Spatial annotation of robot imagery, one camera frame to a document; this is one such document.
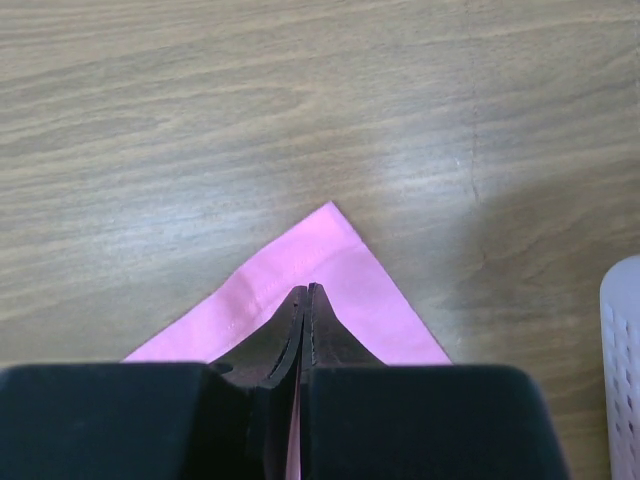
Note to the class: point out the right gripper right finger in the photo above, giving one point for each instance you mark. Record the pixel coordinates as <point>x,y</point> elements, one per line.
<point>362,419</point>

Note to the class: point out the white plastic laundry basket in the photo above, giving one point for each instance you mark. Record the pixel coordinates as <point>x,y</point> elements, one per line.
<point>619,311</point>

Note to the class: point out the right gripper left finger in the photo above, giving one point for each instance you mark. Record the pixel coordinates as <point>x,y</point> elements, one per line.
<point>228,419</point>

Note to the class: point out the pink t-shirt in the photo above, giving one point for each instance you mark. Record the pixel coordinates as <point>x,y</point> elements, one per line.
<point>322,249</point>

